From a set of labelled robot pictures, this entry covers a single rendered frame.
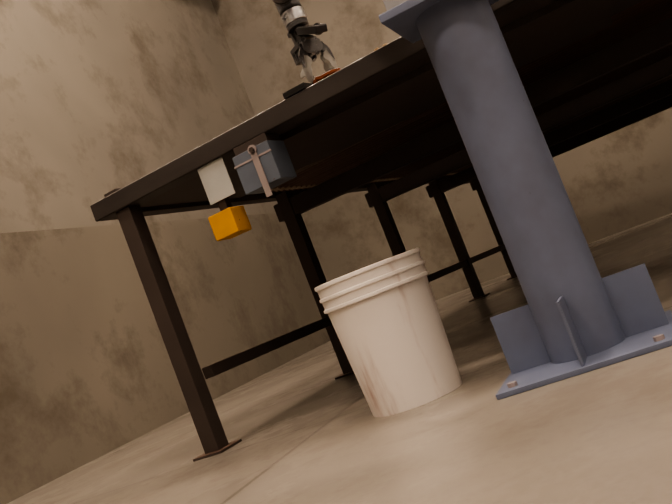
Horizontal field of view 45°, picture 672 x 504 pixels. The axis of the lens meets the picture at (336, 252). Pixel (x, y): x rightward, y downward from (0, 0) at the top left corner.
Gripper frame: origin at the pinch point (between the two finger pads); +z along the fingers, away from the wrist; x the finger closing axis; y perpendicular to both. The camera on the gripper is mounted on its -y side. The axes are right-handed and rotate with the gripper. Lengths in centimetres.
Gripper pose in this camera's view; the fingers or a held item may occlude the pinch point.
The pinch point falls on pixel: (325, 77)
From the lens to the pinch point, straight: 259.2
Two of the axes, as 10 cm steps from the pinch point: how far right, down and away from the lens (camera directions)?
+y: -4.2, 2.8, 8.6
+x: -8.1, 3.1, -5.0
